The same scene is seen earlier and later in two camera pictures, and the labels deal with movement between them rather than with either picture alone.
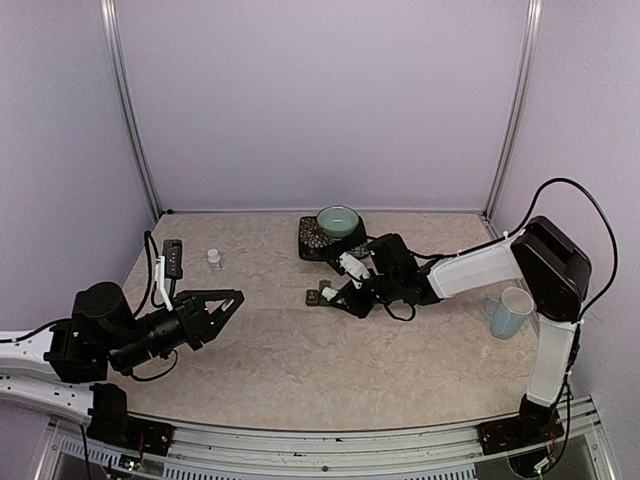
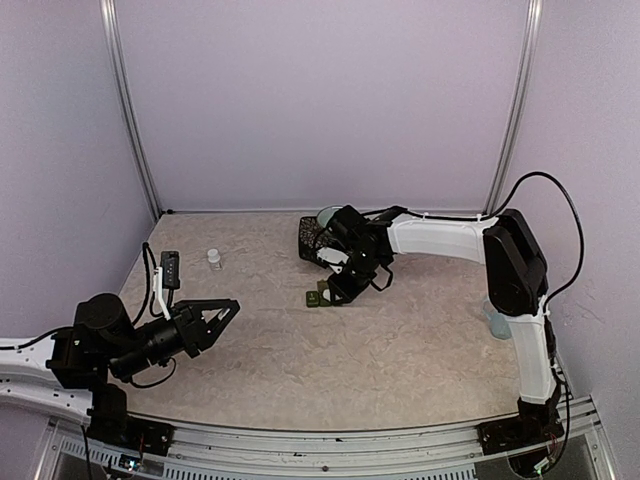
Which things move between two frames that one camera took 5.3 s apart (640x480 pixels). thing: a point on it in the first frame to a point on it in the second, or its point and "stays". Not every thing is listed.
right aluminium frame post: x=513 y=118 stays
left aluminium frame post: x=109 y=15 stays
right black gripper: x=356 y=306 to x=345 y=293
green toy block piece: x=314 y=297 stays
